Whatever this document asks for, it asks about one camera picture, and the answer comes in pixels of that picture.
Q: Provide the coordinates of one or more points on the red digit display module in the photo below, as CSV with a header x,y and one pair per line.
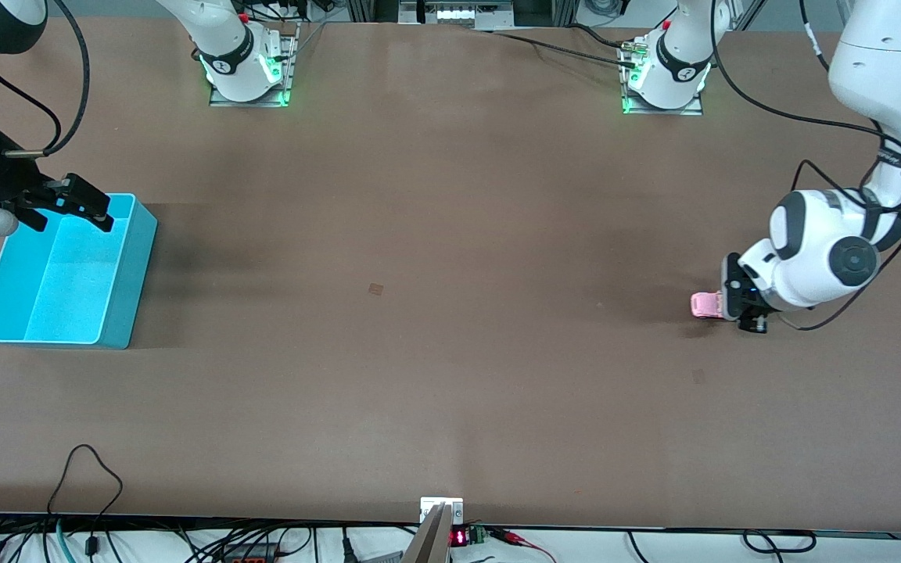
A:
x,y
458,537

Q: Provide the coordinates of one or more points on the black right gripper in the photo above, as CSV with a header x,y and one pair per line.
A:
x,y
3,177

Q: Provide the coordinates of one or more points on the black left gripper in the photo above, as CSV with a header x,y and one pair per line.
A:
x,y
754,322

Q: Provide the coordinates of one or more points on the metal equipment rack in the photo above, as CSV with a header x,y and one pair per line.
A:
x,y
458,14

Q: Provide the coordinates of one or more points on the pink jeep toy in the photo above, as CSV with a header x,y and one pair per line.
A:
x,y
705,305

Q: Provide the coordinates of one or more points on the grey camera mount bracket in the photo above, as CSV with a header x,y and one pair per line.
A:
x,y
431,539

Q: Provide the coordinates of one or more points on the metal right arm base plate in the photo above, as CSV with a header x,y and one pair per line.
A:
x,y
292,62

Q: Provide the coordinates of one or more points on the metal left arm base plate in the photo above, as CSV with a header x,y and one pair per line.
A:
x,y
689,110

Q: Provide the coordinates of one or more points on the blue plastic bin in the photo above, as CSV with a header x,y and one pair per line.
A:
x,y
67,289

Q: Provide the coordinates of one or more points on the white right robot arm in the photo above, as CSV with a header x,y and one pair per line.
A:
x,y
227,47

